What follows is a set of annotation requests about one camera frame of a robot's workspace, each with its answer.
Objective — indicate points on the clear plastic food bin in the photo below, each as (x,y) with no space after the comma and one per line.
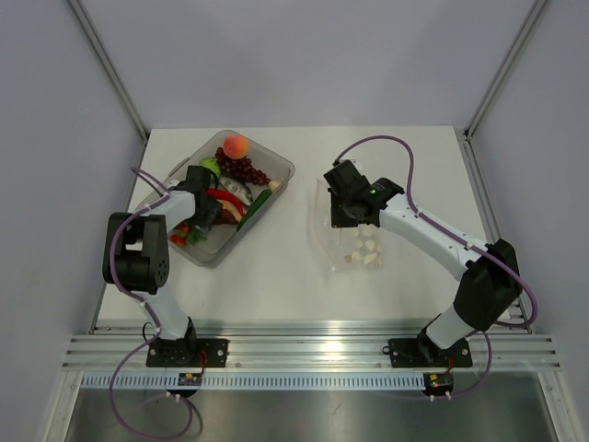
(221,239)

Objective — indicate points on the clear zip top bag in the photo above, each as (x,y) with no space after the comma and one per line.
(340,249)

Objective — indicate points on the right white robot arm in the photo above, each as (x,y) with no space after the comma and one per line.
(486,273)

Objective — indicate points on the aluminium mounting rail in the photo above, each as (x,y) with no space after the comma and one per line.
(346,346)

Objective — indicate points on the white slotted cable duct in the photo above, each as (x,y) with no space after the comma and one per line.
(255,381)

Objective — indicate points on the right aluminium frame post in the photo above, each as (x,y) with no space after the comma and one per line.
(506,66)

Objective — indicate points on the silver grey fish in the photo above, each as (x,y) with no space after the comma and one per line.
(238,189)

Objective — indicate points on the green cucumber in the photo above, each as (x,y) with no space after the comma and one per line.
(256,205)

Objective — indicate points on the orange peach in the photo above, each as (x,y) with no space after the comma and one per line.
(236,146)

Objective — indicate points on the green lime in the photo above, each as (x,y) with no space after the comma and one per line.
(211,164)

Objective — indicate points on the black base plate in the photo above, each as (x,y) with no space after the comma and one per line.
(214,352)
(410,353)

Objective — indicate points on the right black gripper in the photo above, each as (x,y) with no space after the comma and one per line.
(339,221)

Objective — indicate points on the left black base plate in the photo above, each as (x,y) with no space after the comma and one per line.
(214,352)

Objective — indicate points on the left aluminium frame post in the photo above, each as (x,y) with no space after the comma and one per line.
(98,48)

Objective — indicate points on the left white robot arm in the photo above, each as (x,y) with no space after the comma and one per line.
(136,256)

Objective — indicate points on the red chili pepper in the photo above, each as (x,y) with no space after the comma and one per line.
(229,201)

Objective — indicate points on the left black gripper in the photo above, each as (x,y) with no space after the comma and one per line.
(213,210)

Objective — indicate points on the white garlic clove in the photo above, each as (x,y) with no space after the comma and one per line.
(274,185)

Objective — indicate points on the red orange meat slab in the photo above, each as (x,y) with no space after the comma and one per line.
(229,215)

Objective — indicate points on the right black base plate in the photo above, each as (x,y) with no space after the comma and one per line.
(410,353)

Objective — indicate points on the dark red grape bunch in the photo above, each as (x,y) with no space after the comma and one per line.
(240,169)

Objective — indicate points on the aluminium frame post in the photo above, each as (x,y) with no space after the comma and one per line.
(98,48)
(506,66)

